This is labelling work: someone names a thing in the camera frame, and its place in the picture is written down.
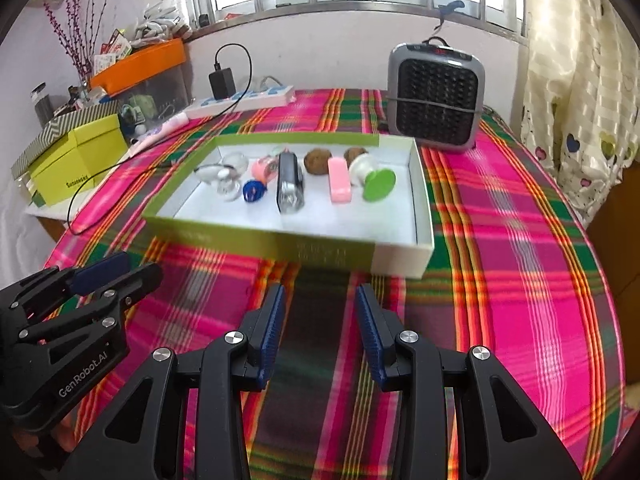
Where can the black charger adapter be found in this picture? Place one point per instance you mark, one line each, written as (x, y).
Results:
(221, 82)

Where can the white power strip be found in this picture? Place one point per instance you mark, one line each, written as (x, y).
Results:
(270, 96)

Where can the black flashlight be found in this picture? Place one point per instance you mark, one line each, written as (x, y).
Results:
(289, 180)

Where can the chevron patterned box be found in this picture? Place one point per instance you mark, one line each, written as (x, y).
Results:
(65, 122)

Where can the white side shelf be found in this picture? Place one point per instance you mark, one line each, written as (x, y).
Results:
(50, 212)

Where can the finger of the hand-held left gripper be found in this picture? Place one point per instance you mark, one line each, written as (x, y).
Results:
(100, 270)
(135, 282)

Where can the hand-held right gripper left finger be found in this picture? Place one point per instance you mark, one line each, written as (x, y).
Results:
(270, 335)

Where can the pink green plaid tablecloth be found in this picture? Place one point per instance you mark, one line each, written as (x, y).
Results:
(500, 260)

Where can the pile of printed cards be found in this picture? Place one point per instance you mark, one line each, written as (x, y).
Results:
(110, 50)

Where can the yellow-green shoe box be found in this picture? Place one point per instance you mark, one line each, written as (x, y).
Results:
(75, 165)

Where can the green cardboard box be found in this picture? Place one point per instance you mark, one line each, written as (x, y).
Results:
(325, 255)

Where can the grey space heater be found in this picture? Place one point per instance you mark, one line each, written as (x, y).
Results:
(435, 95)

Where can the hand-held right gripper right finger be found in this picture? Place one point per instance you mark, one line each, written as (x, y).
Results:
(370, 335)

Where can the pink white lotion tube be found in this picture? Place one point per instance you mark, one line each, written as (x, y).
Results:
(170, 125)

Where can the black window hook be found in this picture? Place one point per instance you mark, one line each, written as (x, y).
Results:
(452, 7)

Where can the clear round jar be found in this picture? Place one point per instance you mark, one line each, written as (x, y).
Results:
(235, 165)

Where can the blue orange knot toy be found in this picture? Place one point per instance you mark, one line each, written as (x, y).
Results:
(252, 194)

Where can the dried purple flower branches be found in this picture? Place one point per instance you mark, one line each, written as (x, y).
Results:
(75, 35)

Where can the dark glass jar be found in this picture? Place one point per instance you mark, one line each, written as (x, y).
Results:
(41, 105)

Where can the small black sill object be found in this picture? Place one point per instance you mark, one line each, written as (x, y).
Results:
(204, 21)

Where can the heart print curtain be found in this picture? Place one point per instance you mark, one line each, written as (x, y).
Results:
(570, 85)

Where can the brown walnut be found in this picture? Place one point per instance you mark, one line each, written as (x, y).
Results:
(356, 153)
(315, 161)

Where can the pile of white bags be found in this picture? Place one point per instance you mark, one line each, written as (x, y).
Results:
(160, 17)

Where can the orange lid plastic bin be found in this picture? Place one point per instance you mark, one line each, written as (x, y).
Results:
(145, 57)

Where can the green white roller stamp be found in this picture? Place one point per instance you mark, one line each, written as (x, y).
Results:
(380, 185)

